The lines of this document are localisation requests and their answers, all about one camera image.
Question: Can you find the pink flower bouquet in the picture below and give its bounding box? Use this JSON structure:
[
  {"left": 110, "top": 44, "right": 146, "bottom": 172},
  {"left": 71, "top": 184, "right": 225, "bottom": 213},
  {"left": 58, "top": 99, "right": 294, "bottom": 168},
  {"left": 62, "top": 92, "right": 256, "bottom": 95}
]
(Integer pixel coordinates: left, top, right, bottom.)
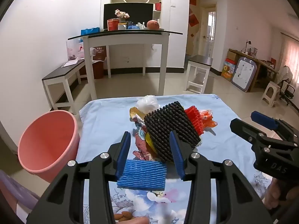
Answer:
[{"left": 114, "top": 9, "right": 130, "bottom": 24}]

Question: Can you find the white plastic bag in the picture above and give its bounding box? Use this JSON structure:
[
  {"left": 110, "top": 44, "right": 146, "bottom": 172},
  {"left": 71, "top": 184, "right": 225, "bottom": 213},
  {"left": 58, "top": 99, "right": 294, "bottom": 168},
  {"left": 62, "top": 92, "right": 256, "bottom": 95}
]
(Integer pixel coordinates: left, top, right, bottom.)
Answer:
[{"left": 136, "top": 95, "right": 160, "bottom": 115}]

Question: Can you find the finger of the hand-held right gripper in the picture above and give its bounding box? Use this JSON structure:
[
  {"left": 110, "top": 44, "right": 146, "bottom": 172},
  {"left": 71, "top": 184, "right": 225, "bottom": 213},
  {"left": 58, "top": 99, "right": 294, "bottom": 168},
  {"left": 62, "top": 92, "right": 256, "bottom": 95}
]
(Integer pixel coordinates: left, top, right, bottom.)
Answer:
[
  {"left": 251, "top": 111, "right": 299, "bottom": 143},
  {"left": 230, "top": 119, "right": 297, "bottom": 153}
]

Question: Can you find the pink plastic bucket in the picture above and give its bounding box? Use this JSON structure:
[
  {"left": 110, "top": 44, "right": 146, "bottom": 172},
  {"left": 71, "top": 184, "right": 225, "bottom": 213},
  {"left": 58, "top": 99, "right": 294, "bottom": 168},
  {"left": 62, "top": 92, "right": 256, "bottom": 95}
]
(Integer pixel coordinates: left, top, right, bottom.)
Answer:
[{"left": 17, "top": 110, "right": 81, "bottom": 183}]

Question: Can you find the white paper sheet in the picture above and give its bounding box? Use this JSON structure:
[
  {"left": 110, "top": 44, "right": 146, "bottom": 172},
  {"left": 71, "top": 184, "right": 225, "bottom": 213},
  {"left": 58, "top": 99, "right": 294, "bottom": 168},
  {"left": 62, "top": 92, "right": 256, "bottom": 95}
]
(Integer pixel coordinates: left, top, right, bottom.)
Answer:
[{"left": 61, "top": 60, "right": 79, "bottom": 68}]

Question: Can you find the yellow wrapper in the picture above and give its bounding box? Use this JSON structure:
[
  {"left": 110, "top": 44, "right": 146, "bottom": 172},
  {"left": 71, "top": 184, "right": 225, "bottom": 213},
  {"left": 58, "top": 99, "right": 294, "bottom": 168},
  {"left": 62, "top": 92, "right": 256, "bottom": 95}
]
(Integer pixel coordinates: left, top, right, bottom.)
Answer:
[{"left": 145, "top": 133, "right": 159, "bottom": 153}]

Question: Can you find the blue foam net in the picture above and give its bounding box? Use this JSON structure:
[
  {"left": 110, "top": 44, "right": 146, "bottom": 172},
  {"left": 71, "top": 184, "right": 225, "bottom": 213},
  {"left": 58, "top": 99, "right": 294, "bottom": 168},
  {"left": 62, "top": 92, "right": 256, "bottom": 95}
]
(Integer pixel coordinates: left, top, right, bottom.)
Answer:
[{"left": 117, "top": 160, "right": 167, "bottom": 190}]

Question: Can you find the white door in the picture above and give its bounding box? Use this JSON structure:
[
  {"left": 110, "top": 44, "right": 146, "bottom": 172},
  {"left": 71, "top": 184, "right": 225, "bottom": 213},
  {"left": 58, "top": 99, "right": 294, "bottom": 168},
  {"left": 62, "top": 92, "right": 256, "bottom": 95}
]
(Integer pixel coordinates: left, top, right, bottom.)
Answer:
[{"left": 200, "top": 3, "right": 218, "bottom": 59}]

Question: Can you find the white bench with dark top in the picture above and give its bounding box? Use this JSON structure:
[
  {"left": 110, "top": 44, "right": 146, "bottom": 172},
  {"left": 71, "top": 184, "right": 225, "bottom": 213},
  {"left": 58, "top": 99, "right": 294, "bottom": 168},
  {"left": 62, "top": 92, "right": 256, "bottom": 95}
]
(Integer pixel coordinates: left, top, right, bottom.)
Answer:
[{"left": 42, "top": 58, "right": 88, "bottom": 115}]

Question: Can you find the gold foil wrapper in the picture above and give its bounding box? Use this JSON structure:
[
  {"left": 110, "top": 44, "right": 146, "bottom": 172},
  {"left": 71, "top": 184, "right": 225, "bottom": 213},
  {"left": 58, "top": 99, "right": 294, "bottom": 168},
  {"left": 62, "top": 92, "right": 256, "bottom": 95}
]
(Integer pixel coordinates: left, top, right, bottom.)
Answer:
[{"left": 130, "top": 107, "right": 146, "bottom": 124}]

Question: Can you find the wooden desk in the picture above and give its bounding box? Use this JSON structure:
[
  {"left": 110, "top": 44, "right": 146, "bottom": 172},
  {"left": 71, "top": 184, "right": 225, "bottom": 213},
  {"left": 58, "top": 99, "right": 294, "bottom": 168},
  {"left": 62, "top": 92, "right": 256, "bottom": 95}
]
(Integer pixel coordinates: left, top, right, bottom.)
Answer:
[{"left": 228, "top": 49, "right": 279, "bottom": 92}]

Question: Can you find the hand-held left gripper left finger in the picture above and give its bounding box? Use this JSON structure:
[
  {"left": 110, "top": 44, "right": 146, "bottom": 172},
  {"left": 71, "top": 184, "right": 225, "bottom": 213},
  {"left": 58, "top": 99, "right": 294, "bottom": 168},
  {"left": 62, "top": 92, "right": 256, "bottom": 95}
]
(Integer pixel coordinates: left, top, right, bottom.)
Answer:
[{"left": 27, "top": 131, "right": 131, "bottom": 224}]

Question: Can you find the clear plastic bag with contents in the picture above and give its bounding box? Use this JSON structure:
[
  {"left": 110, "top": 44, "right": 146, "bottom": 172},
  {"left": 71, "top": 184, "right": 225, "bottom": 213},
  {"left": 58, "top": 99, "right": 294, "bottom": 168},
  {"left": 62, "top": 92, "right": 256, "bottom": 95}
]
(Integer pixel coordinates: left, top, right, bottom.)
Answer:
[{"left": 66, "top": 38, "right": 85, "bottom": 60}]

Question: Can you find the black foam net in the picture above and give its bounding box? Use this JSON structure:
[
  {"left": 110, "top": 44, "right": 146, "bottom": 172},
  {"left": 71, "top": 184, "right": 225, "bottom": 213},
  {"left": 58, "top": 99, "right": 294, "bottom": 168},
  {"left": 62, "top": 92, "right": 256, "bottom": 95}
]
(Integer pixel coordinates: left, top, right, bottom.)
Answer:
[{"left": 144, "top": 101, "right": 201, "bottom": 162}]

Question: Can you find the blue-framed drawing board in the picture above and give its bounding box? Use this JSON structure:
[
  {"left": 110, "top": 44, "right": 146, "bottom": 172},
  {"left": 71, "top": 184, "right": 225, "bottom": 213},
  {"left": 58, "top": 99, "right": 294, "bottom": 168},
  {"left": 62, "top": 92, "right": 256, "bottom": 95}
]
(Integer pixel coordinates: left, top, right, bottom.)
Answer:
[{"left": 231, "top": 56, "right": 257, "bottom": 92}]

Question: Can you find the black office chair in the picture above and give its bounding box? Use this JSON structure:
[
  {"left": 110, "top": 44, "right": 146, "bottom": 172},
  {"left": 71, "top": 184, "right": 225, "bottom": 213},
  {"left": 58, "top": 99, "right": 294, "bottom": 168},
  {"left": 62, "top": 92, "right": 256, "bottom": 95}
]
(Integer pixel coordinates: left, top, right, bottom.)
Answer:
[{"left": 278, "top": 65, "right": 295, "bottom": 105}]

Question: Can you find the black monitor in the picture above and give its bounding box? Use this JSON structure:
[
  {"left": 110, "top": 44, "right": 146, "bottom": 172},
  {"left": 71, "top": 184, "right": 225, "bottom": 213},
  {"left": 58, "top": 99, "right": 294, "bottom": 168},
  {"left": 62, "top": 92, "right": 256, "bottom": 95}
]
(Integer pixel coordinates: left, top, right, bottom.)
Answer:
[{"left": 103, "top": 3, "right": 154, "bottom": 31}]

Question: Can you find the red pomegranate ornament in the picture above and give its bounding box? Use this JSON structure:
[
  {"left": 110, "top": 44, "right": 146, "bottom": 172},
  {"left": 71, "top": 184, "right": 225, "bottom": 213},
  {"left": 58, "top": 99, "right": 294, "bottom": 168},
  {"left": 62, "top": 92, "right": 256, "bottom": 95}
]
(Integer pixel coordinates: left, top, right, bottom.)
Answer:
[{"left": 146, "top": 20, "right": 160, "bottom": 30}]

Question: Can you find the red snack wrapper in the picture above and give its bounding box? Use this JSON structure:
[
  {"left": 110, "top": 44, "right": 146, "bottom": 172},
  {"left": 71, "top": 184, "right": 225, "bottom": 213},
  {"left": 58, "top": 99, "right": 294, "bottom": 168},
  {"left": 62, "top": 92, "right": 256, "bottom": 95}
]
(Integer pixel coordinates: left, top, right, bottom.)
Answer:
[{"left": 132, "top": 127, "right": 161, "bottom": 161}]

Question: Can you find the purple object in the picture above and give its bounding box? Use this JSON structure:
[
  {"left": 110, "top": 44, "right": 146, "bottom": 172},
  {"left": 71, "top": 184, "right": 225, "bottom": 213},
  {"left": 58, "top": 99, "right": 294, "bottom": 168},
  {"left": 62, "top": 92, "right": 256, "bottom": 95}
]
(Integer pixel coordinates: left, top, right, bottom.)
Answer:
[{"left": 0, "top": 170, "right": 40, "bottom": 217}]

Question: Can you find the pile of almonds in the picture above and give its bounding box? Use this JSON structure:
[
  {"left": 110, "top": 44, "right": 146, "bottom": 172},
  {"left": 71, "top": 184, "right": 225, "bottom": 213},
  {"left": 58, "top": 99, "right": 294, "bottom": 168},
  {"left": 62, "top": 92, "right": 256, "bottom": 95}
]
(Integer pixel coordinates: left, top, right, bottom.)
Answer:
[{"left": 114, "top": 211, "right": 133, "bottom": 222}]

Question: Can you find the blue bag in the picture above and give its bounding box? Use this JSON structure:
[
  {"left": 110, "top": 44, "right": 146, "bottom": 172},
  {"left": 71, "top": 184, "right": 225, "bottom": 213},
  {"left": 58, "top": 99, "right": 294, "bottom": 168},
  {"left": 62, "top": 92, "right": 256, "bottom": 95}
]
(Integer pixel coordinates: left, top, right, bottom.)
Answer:
[{"left": 81, "top": 27, "right": 100, "bottom": 36}]

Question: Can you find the white plastic stool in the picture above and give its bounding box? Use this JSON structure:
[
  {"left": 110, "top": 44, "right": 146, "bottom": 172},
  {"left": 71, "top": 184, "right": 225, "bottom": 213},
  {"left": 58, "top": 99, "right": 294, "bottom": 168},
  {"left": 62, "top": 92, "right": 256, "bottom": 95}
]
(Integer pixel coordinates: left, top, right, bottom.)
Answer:
[{"left": 261, "top": 81, "right": 281, "bottom": 108}]

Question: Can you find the white table with glass top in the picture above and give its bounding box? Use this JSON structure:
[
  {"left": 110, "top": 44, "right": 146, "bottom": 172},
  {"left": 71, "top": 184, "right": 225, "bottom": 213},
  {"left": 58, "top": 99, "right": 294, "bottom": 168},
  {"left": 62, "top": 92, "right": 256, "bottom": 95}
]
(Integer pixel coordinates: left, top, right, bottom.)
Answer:
[{"left": 68, "top": 29, "right": 183, "bottom": 101}]

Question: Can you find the light blue floral cloth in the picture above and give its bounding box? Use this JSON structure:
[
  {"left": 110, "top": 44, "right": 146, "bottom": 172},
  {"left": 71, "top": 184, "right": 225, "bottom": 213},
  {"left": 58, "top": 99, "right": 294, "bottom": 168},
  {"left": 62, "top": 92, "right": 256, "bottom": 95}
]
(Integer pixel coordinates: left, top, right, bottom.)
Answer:
[{"left": 76, "top": 94, "right": 274, "bottom": 224}]

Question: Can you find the orange clear plastic bag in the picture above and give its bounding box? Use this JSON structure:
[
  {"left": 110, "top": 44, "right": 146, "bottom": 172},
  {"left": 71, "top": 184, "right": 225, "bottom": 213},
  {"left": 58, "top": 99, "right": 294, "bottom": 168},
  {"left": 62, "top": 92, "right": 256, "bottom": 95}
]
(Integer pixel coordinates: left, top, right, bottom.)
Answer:
[{"left": 200, "top": 109, "right": 218, "bottom": 131}]

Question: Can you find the person's right hand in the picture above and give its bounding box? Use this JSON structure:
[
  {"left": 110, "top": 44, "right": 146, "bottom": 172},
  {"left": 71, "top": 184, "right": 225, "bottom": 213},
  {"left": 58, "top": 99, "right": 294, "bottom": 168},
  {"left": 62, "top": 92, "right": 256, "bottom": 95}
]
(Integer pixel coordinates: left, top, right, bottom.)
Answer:
[{"left": 264, "top": 182, "right": 292, "bottom": 211}]

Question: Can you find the dark red box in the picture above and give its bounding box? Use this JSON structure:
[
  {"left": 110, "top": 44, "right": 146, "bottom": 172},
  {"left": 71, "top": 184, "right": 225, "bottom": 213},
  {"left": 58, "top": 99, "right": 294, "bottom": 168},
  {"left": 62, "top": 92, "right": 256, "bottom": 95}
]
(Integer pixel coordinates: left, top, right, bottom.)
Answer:
[{"left": 90, "top": 45, "right": 107, "bottom": 79}]

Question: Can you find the small white dark-topped table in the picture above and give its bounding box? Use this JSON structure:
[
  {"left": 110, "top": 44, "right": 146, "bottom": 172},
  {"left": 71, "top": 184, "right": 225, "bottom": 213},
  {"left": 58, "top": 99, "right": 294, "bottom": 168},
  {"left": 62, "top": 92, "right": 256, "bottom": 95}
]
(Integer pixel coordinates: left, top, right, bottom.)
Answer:
[{"left": 186, "top": 55, "right": 213, "bottom": 94}]

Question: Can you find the pink curtain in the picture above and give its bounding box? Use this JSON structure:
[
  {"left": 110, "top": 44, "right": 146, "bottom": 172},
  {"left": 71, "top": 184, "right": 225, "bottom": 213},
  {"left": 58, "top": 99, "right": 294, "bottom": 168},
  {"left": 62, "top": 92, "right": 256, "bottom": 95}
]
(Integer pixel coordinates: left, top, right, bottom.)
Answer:
[{"left": 279, "top": 31, "right": 299, "bottom": 103}]

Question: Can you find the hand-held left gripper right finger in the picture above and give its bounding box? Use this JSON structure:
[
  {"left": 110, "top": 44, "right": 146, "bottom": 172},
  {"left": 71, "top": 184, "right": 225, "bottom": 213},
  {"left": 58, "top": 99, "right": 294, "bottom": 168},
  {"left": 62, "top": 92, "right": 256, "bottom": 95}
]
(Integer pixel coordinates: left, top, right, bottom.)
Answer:
[{"left": 169, "top": 131, "right": 272, "bottom": 224}]

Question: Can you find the colourful cardboard box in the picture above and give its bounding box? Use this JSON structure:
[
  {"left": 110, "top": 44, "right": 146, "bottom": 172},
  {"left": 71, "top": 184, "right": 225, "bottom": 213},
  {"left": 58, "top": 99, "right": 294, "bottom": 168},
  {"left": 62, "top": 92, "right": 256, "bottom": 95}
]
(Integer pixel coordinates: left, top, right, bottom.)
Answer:
[{"left": 221, "top": 59, "right": 236, "bottom": 82}]

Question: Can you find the red foam net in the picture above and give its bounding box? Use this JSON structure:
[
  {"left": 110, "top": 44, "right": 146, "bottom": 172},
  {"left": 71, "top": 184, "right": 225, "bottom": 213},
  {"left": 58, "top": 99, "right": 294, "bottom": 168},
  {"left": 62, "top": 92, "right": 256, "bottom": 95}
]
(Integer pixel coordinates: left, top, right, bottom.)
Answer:
[{"left": 184, "top": 106, "right": 205, "bottom": 136}]

